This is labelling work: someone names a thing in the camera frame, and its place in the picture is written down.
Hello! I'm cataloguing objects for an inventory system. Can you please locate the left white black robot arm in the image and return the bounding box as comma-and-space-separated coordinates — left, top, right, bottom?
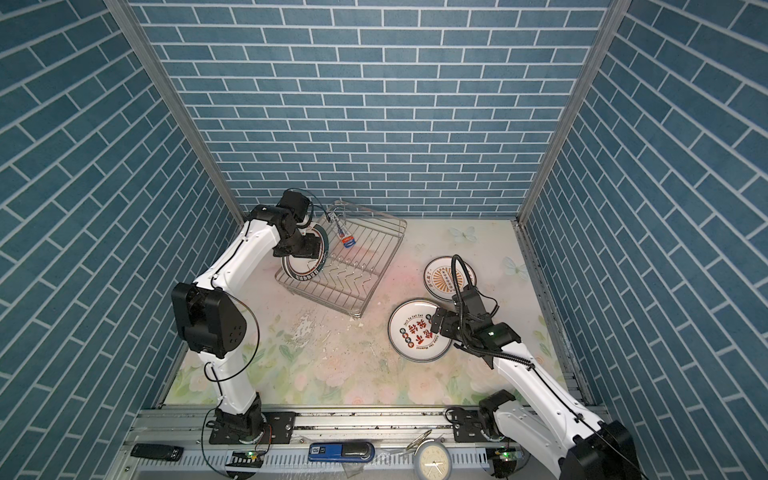
171, 191, 329, 444

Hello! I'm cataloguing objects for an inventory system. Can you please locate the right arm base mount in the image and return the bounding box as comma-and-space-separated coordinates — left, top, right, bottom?
444, 406, 529, 444

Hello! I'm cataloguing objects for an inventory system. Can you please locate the round white clock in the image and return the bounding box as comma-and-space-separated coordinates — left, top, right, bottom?
414, 440, 453, 480

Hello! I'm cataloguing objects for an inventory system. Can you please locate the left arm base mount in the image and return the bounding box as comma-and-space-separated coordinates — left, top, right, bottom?
206, 411, 297, 445

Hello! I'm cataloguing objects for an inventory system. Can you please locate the blue black device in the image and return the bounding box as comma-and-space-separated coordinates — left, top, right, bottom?
308, 441, 375, 463

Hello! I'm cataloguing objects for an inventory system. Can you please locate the metal wire dish rack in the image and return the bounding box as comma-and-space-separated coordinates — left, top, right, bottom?
275, 200, 407, 318

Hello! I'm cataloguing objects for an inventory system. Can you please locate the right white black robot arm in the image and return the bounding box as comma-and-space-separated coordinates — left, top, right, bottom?
428, 285, 644, 479

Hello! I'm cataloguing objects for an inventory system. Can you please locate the just eat text plate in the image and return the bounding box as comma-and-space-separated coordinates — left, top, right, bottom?
387, 299, 452, 363

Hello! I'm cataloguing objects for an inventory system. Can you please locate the thin red rim plate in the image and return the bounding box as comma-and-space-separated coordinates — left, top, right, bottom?
423, 256, 477, 302

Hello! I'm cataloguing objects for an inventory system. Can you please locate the black remote control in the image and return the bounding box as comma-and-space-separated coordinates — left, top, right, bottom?
130, 443, 184, 462

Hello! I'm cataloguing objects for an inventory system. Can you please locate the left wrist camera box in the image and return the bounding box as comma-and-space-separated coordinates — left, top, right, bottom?
277, 189, 314, 225

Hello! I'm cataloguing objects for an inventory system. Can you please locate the red ring plate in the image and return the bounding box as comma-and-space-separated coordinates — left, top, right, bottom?
281, 223, 329, 282

